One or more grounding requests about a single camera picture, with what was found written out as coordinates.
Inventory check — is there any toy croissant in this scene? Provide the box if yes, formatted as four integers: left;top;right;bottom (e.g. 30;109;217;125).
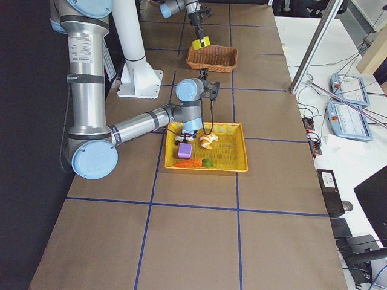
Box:
200;132;218;149

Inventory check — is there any brown wicker basket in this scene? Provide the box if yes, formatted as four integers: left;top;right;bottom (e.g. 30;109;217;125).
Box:
186;45;238;73

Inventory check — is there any black box white label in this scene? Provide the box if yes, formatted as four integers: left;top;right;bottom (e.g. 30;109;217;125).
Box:
316;169;345;218

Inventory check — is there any blue teach pendant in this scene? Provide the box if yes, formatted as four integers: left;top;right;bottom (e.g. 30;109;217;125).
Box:
326;101;373;142
330;73;370;107

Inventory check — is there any black white panda figure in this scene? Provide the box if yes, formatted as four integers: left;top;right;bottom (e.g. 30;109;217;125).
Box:
175;135;195;145

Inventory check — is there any yellow woven plastic basket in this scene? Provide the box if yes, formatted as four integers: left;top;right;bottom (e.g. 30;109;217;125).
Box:
164;122;248;172

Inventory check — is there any cardboard box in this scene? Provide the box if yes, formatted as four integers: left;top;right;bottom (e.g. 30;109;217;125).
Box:
357;26;387;74

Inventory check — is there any aluminium frame post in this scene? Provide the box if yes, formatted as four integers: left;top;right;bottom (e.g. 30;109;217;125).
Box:
289;0;343;94

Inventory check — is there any black monitor stand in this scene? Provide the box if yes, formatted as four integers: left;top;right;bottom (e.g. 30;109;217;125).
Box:
336;235;386;284

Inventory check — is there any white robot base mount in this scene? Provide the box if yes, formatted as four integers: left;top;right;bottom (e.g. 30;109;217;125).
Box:
112;0;163;99

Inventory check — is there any orange toy carrot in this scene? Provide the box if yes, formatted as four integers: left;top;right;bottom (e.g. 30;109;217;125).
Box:
174;158;215;168

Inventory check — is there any black computer monitor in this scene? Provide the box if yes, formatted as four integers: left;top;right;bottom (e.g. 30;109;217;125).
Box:
354;169;387;246

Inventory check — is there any black orange connector strip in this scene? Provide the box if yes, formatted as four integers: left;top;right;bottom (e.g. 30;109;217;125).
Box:
302;117;322;158

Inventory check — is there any upper blue teach pendant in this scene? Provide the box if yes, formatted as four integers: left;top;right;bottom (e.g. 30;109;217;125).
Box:
330;73;370;107

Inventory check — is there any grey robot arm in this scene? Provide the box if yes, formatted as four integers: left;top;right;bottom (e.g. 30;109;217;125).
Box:
160;0;213;42
50;1;220;179

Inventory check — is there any lower blue teach pendant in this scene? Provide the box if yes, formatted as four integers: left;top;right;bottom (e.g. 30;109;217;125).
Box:
326;101;373;142

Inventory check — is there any purple foam block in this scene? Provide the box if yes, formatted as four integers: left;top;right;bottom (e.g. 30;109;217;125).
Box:
178;143;192;160

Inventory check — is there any yellow-green tape roll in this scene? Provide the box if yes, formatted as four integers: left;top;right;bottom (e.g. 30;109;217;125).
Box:
191;36;210;50

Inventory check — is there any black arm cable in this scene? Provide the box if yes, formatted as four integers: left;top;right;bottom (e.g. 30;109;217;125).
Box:
164;99;216;143

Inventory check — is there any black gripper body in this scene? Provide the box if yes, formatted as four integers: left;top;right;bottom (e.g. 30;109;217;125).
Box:
199;68;220;102
189;8;212;27

